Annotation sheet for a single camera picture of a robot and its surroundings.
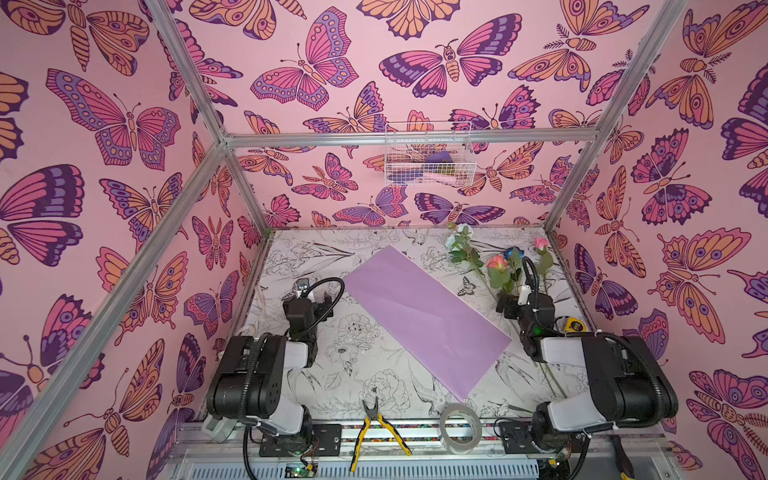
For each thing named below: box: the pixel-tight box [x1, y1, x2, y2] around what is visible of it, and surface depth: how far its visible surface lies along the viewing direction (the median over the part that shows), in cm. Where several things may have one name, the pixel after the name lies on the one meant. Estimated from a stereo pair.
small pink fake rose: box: [534, 237, 554, 292], surface depth 111 cm
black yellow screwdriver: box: [610, 435, 636, 480], surface depth 71 cm
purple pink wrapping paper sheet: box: [344, 245, 513, 402], surface depth 99 cm
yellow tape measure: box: [565, 317, 589, 333], surface depth 92 cm
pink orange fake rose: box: [486, 254, 511, 289], surface depth 107 cm
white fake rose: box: [445, 223, 496, 300], surface depth 112 cm
